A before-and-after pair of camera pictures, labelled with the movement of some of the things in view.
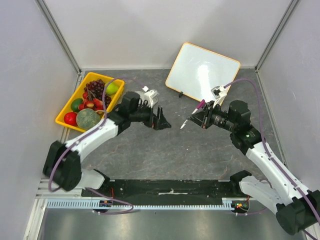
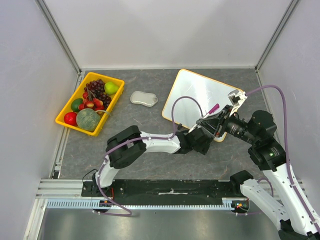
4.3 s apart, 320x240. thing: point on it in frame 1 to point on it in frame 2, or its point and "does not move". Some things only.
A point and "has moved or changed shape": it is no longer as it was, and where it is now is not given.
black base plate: [167, 192] does not move
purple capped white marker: [201, 105] has moved or changed shape
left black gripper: [158, 122] to [204, 148]
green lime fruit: [75, 104] does not move
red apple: [70, 118] does not move
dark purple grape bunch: [96, 88] does not move
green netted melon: [87, 118] does not move
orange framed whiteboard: [196, 71] to [210, 93]
